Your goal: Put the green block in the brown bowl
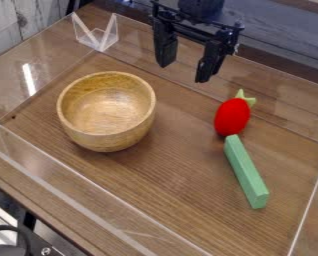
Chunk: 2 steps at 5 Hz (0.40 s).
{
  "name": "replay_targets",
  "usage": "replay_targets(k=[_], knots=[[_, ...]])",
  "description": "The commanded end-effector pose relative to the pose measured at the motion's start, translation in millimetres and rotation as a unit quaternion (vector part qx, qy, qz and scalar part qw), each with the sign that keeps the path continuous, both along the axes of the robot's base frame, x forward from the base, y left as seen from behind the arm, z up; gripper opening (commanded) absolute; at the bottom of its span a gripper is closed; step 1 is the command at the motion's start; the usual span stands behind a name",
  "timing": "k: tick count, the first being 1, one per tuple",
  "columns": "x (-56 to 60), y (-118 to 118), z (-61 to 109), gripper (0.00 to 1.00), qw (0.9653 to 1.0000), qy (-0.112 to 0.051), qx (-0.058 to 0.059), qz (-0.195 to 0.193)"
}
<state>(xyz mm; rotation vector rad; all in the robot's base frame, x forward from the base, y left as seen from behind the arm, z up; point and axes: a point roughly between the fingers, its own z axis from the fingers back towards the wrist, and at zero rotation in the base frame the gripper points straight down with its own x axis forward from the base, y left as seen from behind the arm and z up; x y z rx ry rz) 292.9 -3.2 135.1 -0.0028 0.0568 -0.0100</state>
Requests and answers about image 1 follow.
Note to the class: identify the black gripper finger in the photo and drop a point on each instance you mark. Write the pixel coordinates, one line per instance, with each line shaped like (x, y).
(164, 43)
(209, 61)

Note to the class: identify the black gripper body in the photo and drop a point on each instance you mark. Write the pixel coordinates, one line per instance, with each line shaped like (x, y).
(200, 20)

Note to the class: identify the long green block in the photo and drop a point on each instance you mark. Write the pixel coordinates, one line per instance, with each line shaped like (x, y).
(245, 172)

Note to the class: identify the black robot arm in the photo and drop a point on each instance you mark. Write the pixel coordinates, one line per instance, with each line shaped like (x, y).
(196, 20)

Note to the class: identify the brown wooden bowl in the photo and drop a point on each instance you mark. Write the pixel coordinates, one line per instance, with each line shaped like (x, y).
(105, 110)

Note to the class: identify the red toy strawberry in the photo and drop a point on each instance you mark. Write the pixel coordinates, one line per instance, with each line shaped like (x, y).
(232, 114)

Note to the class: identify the clear acrylic corner bracket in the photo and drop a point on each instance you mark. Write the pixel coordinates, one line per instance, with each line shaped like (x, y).
(96, 38)

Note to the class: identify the clear acrylic tray wall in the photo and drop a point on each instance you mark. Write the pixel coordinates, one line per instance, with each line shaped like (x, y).
(97, 221)

